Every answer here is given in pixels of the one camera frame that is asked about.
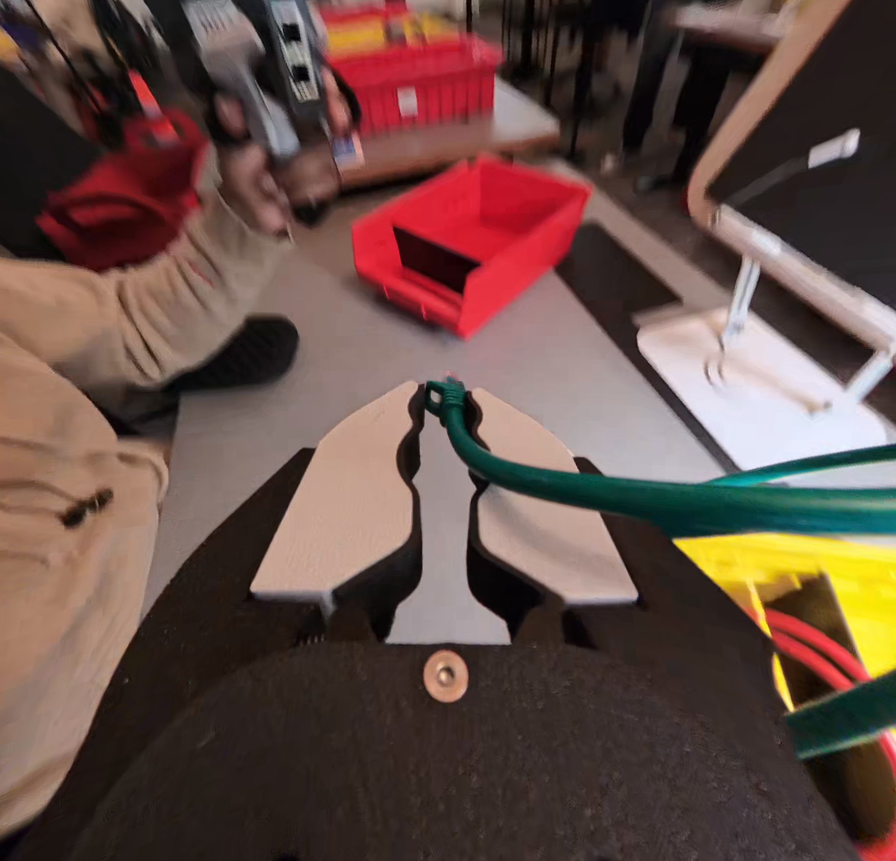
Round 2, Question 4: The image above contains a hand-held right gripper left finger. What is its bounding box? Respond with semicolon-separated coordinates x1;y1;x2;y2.
250;381;426;617

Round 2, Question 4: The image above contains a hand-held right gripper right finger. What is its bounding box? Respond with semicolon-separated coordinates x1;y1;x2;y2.
466;387;639;607

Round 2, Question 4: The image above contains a green ethernet cable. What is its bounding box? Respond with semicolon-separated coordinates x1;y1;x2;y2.
422;376;896;762

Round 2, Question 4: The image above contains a yellow plastic bin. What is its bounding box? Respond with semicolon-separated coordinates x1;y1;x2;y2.
671;532;896;861

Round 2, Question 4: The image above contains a red ethernet cable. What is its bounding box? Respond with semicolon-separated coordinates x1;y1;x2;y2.
744;604;896;861

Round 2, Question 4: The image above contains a red plastic bin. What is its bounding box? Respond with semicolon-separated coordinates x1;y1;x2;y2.
350;154;594;341

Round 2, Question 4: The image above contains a person's left forearm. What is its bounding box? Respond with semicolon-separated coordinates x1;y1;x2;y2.
0;187;296;401

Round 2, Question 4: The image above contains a person's left hand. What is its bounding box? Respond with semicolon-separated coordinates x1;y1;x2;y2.
205;70;363;236

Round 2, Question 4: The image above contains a yellow storage crate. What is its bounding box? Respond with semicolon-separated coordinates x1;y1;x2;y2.
324;8;464;54

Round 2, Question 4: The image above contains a red tote bag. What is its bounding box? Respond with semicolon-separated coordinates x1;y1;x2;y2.
34;106;212;274

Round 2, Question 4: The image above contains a black knit cloth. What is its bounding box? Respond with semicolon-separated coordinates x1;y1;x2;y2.
163;313;302;395

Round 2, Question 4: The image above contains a red ribbed crate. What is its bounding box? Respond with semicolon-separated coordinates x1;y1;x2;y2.
321;33;506;138

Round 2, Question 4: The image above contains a white board stand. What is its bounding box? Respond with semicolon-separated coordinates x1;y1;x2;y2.
632;205;896;471

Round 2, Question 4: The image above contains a black bin divider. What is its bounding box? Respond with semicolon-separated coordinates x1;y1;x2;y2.
391;224;482;296

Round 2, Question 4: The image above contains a wooden table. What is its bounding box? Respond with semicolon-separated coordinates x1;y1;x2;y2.
335;78;562;191

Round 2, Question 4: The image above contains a person's torso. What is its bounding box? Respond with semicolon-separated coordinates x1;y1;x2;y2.
0;334;174;835

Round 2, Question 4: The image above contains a white-tipped metal pin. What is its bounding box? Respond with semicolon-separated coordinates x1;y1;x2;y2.
727;127;863;205

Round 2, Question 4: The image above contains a black wood-edged board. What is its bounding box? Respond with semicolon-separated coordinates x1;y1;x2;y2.
685;0;896;317

